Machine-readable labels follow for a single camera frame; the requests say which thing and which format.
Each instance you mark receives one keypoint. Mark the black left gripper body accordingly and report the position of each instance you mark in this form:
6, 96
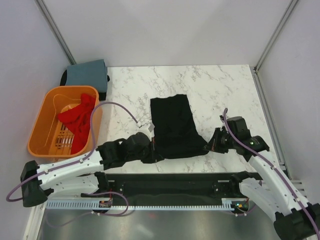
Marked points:
147, 156

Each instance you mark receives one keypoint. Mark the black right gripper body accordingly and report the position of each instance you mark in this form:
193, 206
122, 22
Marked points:
223, 141

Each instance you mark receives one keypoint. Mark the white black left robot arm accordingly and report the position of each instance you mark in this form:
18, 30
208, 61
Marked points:
37, 179

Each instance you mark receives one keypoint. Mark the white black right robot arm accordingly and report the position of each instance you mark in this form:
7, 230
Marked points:
292, 214

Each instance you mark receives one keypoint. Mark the red t shirt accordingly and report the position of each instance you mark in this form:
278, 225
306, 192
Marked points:
77, 120

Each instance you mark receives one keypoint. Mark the orange plastic basket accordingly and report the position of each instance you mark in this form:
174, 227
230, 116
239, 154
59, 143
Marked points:
50, 138

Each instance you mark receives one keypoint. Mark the folded grey blue t shirt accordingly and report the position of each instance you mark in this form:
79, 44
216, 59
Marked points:
91, 73

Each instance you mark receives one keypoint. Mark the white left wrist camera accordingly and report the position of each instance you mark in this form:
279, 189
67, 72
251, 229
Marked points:
147, 129

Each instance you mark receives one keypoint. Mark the black mounting rail plate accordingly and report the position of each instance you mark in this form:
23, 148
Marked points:
173, 188

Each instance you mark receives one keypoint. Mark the white slotted cable duct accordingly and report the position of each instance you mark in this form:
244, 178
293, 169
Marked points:
99, 205

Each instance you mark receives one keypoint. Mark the aluminium frame post left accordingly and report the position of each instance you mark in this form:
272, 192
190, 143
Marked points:
55, 30

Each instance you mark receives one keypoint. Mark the aluminium frame post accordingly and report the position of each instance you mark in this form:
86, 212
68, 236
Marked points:
276, 33
55, 30

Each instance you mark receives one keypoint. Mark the aluminium frame post right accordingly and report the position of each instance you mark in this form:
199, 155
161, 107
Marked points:
276, 33

